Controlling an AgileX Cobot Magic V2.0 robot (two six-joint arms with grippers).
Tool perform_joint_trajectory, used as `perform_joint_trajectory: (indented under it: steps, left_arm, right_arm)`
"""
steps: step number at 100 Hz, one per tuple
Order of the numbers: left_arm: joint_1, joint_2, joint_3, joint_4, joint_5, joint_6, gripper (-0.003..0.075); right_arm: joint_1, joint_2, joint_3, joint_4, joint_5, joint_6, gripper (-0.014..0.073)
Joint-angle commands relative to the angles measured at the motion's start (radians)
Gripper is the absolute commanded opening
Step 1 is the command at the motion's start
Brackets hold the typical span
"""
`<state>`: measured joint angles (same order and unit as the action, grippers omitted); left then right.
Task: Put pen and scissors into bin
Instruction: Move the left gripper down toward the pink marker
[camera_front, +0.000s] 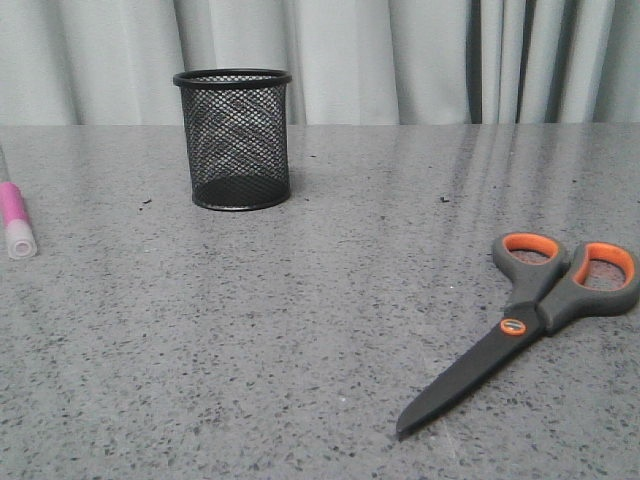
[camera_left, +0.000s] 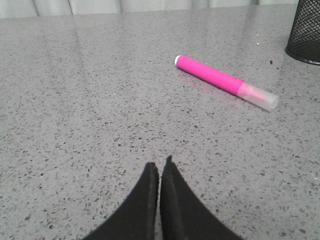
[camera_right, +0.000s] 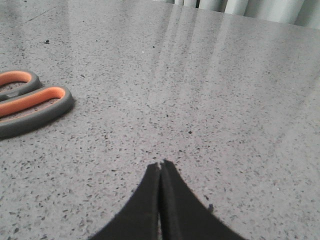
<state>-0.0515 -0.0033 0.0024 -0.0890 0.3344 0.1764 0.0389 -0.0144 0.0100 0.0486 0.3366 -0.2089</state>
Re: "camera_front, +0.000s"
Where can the grey curtain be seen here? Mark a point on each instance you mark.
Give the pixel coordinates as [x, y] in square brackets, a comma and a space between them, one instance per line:
[352, 62]

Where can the pink marker pen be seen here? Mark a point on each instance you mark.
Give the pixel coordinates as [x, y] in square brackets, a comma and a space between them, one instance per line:
[19, 237]

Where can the grey orange handled scissors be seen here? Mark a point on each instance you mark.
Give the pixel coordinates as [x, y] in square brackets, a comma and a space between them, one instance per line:
[548, 292]

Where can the black mesh pen holder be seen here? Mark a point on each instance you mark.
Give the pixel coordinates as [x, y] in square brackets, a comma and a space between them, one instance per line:
[236, 137]

